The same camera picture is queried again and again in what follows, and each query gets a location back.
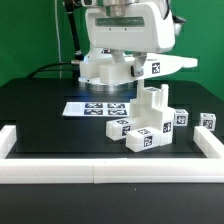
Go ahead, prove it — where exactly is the white tag sheet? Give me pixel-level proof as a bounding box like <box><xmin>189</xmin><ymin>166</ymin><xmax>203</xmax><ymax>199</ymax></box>
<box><xmin>62</xmin><ymin>102</ymin><xmax>130</xmax><ymax>117</ymax></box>

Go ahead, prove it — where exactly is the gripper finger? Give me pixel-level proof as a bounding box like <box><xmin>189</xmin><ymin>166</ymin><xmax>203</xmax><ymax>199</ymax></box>
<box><xmin>131</xmin><ymin>52</ymin><xmax>147</xmax><ymax>77</ymax></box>
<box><xmin>111</xmin><ymin>49</ymin><xmax>125</xmax><ymax>63</ymax></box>

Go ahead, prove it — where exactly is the white chair seat part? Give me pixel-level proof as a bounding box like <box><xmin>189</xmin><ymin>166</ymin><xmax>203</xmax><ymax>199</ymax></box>
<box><xmin>129</xmin><ymin>81</ymin><xmax>174</xmax><ymax>146</ymax></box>

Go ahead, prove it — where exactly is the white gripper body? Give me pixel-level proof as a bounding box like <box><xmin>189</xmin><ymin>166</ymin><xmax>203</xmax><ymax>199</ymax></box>
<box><xmin>85</xmin><ymin>0</ymin><xmax>175</xmax><ymax>53</ymax></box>

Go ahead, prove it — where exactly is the white fence block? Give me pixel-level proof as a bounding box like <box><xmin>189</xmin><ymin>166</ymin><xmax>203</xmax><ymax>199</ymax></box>
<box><xmin>0</xmin><ymin>125</ymin><xmax>17</xmax><ymax>159</ymax></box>
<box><xmin>193</xmin><ymin>126</ymin><xmax>224</xmax><ymax>159</ymax></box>

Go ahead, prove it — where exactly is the white front fence bar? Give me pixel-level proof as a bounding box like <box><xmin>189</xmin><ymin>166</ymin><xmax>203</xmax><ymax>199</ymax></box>
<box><xmin>0</xmin><ymin>159</ymin><xmax>224</xmax><ymax>184</ymax></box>

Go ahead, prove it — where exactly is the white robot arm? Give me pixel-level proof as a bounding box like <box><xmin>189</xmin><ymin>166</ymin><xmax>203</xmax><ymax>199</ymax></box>
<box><xmin>64</xmin><ymin>0</ymin><xmax>175</xmax><ymax>85</ymax></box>

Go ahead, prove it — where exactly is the white right fence block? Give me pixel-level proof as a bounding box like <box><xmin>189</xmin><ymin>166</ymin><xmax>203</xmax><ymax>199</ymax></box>
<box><xmin>193</xmin><ymin>126</ymin><xmax>224</xmax><ymax>159</ymax></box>

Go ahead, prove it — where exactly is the white left fence block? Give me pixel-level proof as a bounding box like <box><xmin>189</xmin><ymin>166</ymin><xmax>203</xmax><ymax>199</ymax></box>
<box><xmin>0</xmin><ymin>125</ymin><xmax>17</xmax><ymax>159</ymax></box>

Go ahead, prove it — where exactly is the thin grey cable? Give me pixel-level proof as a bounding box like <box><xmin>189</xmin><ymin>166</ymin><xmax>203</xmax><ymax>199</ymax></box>
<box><xmin>54</xmin><ymin>0</ymin><xmax>63</xmax><ymax>80</ymax></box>

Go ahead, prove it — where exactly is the white chair back frame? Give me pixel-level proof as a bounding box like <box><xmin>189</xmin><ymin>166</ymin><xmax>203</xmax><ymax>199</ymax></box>
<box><xmin>80</xmin><ymin>53</ymin><xmax>198</xmax><ymax>85</ymax></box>

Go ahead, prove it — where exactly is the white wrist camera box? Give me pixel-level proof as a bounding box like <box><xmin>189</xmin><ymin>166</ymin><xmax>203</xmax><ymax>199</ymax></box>
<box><xmin>172</xmin><ymin>15</ymin><xmax>186</xmax><ymax>36</ymax></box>

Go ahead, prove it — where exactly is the black cable bundle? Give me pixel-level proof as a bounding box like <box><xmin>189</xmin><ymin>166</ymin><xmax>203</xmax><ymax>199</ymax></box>
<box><xmin>27</xmin><ymin>0</ymin><xmax>85</xmax><ymax>80</ymax></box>

